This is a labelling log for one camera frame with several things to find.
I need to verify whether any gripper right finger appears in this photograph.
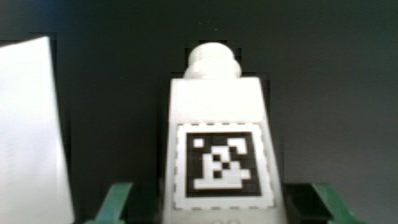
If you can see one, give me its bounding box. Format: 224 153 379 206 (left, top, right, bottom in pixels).
313 184 363 224

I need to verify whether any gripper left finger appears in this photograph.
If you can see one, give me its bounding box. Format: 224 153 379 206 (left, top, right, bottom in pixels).
94 182 133 224

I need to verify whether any white square table top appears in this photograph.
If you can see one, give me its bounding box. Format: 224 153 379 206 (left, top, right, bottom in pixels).
0 37 75 224

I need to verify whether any white leg with tag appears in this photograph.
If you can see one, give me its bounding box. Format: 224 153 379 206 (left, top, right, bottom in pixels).
162 42 288 224

